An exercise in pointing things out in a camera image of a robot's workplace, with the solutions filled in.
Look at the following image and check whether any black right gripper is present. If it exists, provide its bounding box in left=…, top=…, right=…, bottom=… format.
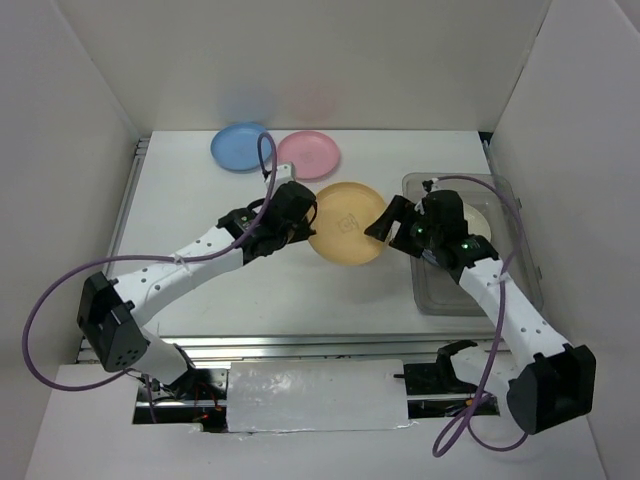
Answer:
left=365, top=194, right=442, bottom=258

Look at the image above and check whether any orange plastic plate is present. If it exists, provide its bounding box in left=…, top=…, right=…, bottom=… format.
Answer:
left=309, top=182, right=387, bottom=266

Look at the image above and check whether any cream plastic plate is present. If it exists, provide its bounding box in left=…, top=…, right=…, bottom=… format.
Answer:
left=463, top=203, right=492, bottom=241

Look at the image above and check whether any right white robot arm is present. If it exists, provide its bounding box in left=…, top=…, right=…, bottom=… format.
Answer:
left=365, top=190, right=596, bottom=435

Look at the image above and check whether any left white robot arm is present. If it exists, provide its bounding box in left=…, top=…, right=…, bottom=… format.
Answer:
left=77, top=181, right=317, bottom=399

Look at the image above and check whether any clear plastic bin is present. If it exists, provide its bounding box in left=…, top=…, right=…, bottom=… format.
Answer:
left=410, top=174, right=543, bottom=316

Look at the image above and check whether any pink plastic plate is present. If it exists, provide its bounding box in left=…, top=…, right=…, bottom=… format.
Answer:
left=277, top=130, right=341, bottom=181

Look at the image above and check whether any blue plastic plate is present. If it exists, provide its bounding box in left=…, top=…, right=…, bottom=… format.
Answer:
left=210, top=122, right=267, bottom=173

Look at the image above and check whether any white foam cover panel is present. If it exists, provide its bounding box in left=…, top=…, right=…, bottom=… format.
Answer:
left=226, top=359, right=410, bottom=433

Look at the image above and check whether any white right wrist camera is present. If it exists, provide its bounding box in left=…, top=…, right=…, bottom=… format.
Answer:
left=422, top=178, right=440, bottom=194

